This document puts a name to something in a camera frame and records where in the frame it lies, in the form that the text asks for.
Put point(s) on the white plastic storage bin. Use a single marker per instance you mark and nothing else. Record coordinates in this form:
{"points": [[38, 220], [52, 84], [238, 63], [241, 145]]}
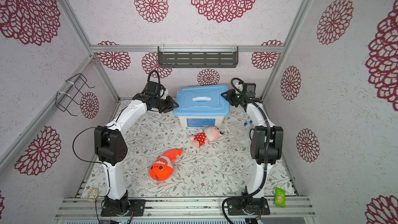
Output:
{"points": [[200, 122]]}

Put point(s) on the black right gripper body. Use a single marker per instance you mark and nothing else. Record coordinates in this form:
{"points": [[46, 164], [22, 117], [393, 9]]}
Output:
{"points": [[235, 99]]}

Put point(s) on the coiled beige rubber band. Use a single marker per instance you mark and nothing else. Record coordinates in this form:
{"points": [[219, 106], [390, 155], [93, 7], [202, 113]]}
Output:
{"points": [[92, 194]]}

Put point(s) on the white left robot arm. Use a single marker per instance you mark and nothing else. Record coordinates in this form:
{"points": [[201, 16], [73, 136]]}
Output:
{"points": [[111, 148]]}

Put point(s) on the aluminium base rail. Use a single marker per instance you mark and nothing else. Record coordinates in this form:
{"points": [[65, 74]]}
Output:
{"points": [[189, 207]]}

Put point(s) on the pink plush pig toy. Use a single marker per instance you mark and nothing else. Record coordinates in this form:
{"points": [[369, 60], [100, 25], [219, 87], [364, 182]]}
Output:
{"points": [[209, 134]]}

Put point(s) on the blue plastic lid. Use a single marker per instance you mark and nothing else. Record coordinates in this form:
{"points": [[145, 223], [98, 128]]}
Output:
{"points": [[202, 101]]}

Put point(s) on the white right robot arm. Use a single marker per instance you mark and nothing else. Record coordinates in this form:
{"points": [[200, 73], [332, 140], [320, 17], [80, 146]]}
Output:
{"points": [[266, 144]]}

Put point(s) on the orange plush fish toy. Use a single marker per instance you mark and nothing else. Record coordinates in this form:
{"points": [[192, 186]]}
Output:
{"points": [[163, 167]]}

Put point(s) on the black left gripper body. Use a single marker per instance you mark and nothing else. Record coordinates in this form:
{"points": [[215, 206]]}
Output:
{"points": [[164, 105]]}

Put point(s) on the green snack packet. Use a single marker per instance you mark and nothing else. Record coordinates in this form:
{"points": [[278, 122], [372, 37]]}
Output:
{"points": [[280, 197]]}

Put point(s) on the black wire wall rack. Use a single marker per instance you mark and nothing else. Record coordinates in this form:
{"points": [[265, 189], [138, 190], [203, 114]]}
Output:
{"points": [[66, 97]]}

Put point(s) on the dark grey wall shelf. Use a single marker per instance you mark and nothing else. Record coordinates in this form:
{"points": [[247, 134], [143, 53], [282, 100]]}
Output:
{"points": [[197, 58]]}

